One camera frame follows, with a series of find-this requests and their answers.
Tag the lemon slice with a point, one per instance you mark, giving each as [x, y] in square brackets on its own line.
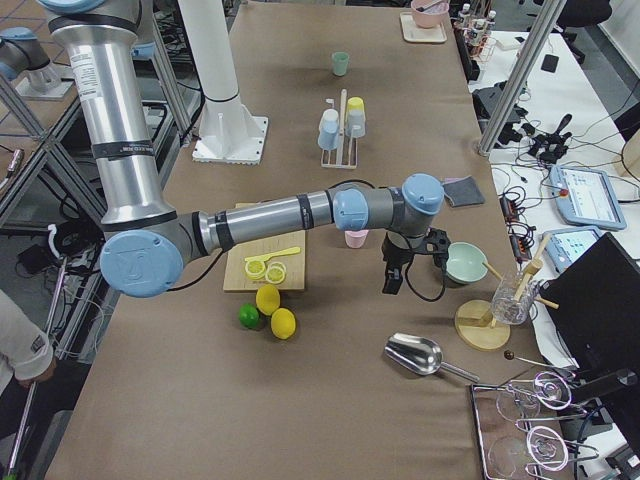
[276, 273]
[255, 269]

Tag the white plastic cup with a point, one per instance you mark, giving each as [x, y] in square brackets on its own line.
[329, 121]

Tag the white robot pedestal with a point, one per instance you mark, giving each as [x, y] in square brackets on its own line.
[227, 132]

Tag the yellow plastic cup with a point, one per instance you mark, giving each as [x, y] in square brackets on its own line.
[355, 106]

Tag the blue plastic cup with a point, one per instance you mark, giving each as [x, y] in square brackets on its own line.
[328, 137]

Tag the clear glass mug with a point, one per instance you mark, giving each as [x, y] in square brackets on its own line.
[505, 307]

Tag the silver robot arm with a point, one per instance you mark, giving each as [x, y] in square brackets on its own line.
[148, 244]

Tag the blue teach pendant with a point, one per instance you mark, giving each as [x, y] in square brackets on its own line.
[565, 246]
[585, 196]

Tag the grey folded cloth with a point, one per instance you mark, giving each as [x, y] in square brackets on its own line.
[461, 192]

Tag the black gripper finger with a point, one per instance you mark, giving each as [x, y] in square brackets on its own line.
[393, 280]

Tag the whole yellow lemon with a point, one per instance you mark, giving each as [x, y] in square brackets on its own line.
[268, 299]
[283, 323]

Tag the grey plastic cup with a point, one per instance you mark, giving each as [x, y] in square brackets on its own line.
[355, 124]

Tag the metal scoop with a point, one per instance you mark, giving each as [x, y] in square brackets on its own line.
[422, 356]

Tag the pink plastic cup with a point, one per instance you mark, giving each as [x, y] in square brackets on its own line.
[355, 239]

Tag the white wire cup rack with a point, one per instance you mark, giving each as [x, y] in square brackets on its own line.
[344, 156]

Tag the light green bowl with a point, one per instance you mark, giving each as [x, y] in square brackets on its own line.
[465, 264]

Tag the black monitor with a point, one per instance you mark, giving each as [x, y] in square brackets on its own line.
[598, 308]

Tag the green plastic cup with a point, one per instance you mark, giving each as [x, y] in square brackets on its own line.
[340, 62]

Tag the beige tray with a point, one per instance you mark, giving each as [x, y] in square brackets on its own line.
[412, 33]

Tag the green lime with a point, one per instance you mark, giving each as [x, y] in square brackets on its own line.
[249, 316]

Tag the pink bowl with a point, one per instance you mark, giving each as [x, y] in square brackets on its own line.
[429, 13]

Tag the aluminium frame post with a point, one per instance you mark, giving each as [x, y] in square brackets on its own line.
[525, 61]

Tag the wooden cutting board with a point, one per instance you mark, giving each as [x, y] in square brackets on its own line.
[278, 260]

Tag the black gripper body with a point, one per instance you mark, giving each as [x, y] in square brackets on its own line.
[398, 250]

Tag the yellow plastic knife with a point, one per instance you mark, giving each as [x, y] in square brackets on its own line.
[267, 256]

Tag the metal wire glass rack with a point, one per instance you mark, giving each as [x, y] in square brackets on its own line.
[517, 428]

